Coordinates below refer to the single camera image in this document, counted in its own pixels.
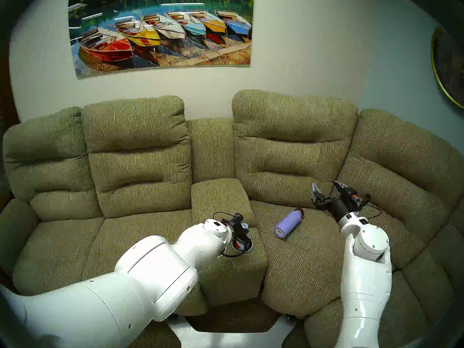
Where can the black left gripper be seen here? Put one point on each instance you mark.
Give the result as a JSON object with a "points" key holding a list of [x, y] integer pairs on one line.
{"points": [[235, 227]]}

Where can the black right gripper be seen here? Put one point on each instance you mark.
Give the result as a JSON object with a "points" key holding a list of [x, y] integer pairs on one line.
{"points": [[339, 206]]}

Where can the clear bottle red blue label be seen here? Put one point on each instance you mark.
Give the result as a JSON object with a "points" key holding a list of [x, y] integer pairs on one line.
{"points": [[245, 226]]}

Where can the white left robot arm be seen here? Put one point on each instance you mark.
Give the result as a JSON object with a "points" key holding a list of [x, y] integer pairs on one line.
{"points": [[137, 282]]}

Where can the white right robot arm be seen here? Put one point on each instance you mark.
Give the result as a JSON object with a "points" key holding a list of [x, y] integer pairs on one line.
{"points": [[366, 296]]}

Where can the black round cup holder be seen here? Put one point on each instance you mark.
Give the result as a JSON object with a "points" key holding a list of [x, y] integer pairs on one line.
{"points": [[251, 247]]}

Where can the green fabric sofa console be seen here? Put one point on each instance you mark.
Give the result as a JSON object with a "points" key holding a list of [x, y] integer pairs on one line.
{"points": [[221, 195]]}

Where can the purple insulated bottle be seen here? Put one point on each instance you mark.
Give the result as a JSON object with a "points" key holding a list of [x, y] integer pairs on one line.
{"points": [[288, 224]]}

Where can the green fabric sectional sofa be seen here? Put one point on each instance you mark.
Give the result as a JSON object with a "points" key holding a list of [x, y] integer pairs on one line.
{"points": [[137, 129]]}

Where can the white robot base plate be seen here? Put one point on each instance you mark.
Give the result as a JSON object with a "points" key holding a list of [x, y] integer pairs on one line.
{"points": [[232, 342]]}

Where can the round dark gold-rimmed wall decor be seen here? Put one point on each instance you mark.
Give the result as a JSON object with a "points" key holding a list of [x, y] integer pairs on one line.
{"points": [[451, 64]]}

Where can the colourful boats wall painting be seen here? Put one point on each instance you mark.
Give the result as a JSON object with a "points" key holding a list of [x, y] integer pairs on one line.
{"points": [[156, 39]]}

